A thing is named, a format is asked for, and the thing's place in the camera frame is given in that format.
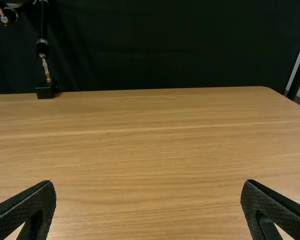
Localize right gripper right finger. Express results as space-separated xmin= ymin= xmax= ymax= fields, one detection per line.
xmin=240 ymin=178 xmax=300 ymax=240

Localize black clamp stand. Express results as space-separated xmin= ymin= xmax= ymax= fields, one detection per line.
xmin=0 ymin=0 xmax=60 ymax=100

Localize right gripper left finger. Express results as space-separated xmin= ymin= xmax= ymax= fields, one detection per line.
xmin=0 ymin=179 xmax=58 ymax=240

